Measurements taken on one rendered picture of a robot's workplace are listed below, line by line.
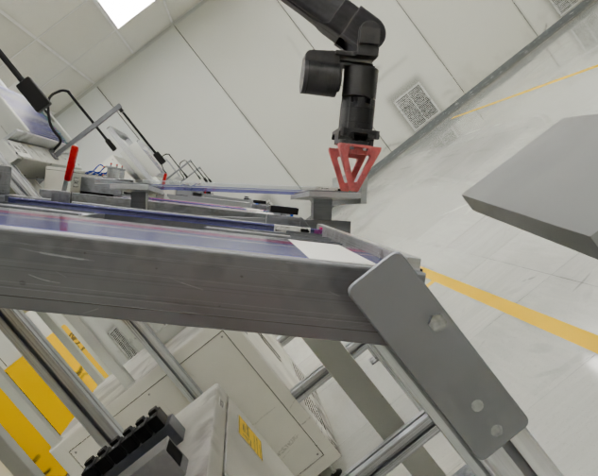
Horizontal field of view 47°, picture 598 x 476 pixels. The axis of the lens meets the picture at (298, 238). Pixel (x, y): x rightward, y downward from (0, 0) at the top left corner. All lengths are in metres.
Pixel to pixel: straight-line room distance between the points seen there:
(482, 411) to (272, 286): 0.18
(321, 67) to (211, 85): 7.62
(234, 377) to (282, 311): 1.52
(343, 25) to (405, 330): 0.72
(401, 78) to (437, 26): 0.80
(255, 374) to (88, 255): 1.54
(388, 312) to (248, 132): 8.18
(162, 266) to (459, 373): 0.24
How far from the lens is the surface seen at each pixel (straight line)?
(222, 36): 8.85
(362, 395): 1.52
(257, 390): 2.07
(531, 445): 0.58
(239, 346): 2.03
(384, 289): 0.51
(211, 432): 1.03
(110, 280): 0.55
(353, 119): 1.13
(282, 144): 8.67
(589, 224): 0.82
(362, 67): 1.15
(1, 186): 1.21
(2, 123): 2.21
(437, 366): 0.53
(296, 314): 0.55
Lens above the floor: 0.86
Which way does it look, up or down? 6 degrees down
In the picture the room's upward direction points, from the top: 38 degrees counter-clockwise
